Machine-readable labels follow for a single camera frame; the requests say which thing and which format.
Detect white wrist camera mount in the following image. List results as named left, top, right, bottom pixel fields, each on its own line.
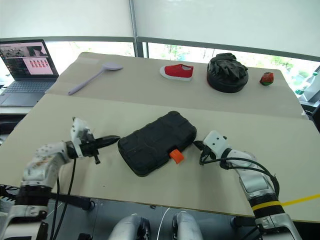
left=202, top=130, right=232, bottom=157
left=70, top=116, right=92, bottom=159

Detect lavender plastic spoon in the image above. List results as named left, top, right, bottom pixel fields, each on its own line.
left=67, top=62, right=124, bottom=96

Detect grey window frame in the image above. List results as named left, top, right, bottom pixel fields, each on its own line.
left=0, top=0, right=320, bottom=63

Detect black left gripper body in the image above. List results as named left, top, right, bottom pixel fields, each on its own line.
left=79, top=130, right=102, bottom=165

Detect orange case latch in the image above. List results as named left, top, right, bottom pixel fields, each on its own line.
left=168, top=148, right=185, bottom=165

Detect white roller blind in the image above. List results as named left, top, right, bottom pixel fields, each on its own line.
left=133, top=0, right=320, bottom=56
left=0, top=0, right=133, bottom=39

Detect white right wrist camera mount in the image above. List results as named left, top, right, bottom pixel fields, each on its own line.
left=202, top=130, right=232, bottom=157

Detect beige table cover sheet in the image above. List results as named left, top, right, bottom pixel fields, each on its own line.
left=0, top=93, right=320, bottom=224
left=45, top=51, right=309, bottom=121

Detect silver right robot knee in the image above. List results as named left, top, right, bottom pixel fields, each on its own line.
left=171, top=210, right=204, bottom=240

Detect black round pouch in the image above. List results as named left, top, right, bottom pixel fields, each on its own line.
left=206, top=61, right=249, bottom=94

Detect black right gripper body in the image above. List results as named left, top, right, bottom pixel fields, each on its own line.
left=200, top=144, right=217, bottom=161

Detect grey open laptop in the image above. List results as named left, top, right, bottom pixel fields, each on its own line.
left=0, top=39, right=60, bottom=108

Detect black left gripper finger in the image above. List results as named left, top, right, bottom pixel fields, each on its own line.
left=96, top=135, right=121, bottom=144
left=98, top=138, right=121, bottom=149

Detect black crumpled gloves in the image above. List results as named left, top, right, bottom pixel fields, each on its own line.
left=209, top=52, right=249, bottom=80

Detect silver left robot knee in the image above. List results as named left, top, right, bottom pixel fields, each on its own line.
left=108, top=213, right=151, bottom=240

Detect black plastic tool case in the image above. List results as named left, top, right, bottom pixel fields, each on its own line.
left=117, top=110, right=198, bottom=178

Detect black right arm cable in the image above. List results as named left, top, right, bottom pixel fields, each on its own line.
left=199, top=148, right=280, bottom=201

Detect thin white cable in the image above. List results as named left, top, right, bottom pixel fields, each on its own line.
left=159, top=207, right=172, bottom=240

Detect white side desk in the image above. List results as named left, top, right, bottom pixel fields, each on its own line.
left=0, top=105, right=35, bottom=116

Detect silver robot knee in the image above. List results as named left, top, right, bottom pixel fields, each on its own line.
left=171, top=210, right=204, bottom=240
left=108, top=213, right=151, bottom=240

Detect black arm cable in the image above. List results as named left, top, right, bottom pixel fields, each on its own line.
left=48, top=157, right=77, bottom=240
left=199, top=148, right=280, bottom=201

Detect red green strawberry toy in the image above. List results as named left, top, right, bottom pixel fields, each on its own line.
left=259, top=72, right=275, bottom=87

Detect red white sneaker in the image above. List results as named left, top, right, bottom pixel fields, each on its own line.
left=159, top=63, right=195, bottom=82

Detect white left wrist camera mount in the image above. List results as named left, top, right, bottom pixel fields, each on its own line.
left=70, top=116, right=92, bottom=159

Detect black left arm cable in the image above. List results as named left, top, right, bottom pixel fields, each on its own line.
left=48, top=157, right=77, bottom=240

